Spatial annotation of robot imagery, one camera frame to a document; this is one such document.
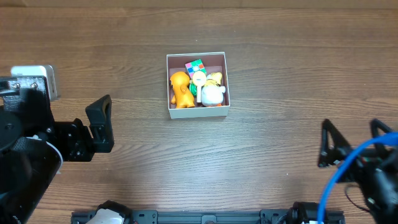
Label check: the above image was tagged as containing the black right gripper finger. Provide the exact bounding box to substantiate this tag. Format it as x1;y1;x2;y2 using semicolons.
318;119;353;168
370;119;394;138

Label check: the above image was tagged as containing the orange dinosaur toy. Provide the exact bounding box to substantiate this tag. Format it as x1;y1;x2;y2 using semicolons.
170;72;195;109

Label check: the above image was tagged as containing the green round plastic disc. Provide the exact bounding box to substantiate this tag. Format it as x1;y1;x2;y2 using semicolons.
189;82;197;96

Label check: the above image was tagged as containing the yellow wooden rattle drum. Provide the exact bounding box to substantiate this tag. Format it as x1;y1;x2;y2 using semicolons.
192;71;207;103

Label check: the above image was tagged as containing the multicolour puzzle cube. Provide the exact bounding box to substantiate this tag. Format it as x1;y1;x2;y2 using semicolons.
185;59;207;78

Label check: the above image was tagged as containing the white plush duck yellow hat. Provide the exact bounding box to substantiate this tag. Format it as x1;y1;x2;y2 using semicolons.
201;72;226;107

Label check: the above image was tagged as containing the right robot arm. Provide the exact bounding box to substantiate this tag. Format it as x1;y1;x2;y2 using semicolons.
278;119;397;223

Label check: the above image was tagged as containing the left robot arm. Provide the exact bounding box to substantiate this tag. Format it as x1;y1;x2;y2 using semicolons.
1;76;114;223

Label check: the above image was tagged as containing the white cardboard box pink inside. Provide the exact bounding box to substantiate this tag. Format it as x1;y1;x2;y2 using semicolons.
167;52;230;119

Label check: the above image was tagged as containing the blue right cable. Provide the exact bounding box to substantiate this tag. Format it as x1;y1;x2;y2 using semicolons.
317;131;398;224

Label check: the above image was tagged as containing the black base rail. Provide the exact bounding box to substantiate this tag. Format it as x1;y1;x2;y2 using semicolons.
70;209;346;224

